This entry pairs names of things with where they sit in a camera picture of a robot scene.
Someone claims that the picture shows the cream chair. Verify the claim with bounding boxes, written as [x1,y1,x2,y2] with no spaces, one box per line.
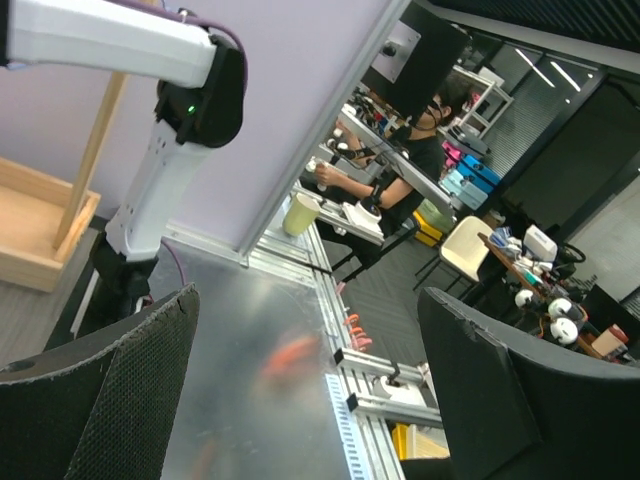
[413,216,493,294]

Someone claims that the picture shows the yellow green cup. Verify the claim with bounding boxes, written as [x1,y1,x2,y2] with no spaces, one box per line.
[282,193,321,237]

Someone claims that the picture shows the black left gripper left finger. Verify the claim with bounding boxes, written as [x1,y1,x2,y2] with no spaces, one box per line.
[1,285,200,479]

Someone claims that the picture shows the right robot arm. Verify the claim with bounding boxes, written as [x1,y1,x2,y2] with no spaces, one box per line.
[1,1,249,324]

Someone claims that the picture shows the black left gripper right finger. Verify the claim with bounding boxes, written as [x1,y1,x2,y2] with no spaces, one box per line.
[418,287,639,479]

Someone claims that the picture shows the cluttered wooden side table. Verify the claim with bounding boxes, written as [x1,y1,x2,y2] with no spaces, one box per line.
[477,233,635,364]

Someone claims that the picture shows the black monitor on stand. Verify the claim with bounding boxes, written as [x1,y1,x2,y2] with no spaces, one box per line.
[361,3,470,120]

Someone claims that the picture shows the wooden rack base tray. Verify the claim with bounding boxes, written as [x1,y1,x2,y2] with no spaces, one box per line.
[1,159,101,293]

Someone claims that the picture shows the person at desk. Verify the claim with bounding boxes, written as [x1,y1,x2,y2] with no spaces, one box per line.
[302,74,476,281]

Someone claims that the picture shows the wooden clothes rack frame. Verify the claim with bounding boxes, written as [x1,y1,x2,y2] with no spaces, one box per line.
[53,72,128,250]

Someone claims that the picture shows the blue storage cases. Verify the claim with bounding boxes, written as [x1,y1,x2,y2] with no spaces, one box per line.
[439,155,502,211]

